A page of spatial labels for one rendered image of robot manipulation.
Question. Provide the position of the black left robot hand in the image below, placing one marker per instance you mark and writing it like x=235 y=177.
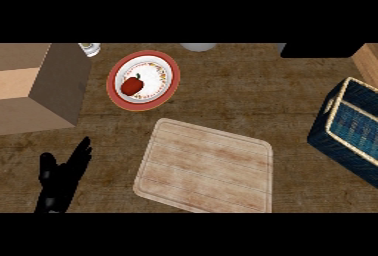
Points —
x=59 y=180

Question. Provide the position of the pale wooden cutting board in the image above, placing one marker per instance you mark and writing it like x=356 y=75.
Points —
x=207 y=166

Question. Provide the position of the dark blue wicker basket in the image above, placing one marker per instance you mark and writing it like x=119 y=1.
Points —
x=351 y=133

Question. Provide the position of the brown wooden box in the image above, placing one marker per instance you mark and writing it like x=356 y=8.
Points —
x=38 y=86

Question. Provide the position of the red bell pepper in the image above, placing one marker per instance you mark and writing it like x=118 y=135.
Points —
x=131 y=85

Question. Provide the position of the red rimmed white plate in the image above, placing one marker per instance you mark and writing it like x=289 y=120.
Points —
x=156 y=80

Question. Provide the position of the white patterned jar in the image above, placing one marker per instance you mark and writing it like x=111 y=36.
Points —
x=90 y=49

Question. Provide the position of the pale grey round vessel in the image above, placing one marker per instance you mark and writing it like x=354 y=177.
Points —
x=198 y=46

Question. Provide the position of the black appliance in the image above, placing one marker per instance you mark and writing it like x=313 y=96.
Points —
x=319 y=50

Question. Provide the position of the light wooden block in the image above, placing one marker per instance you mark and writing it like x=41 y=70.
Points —
x=367 y=63

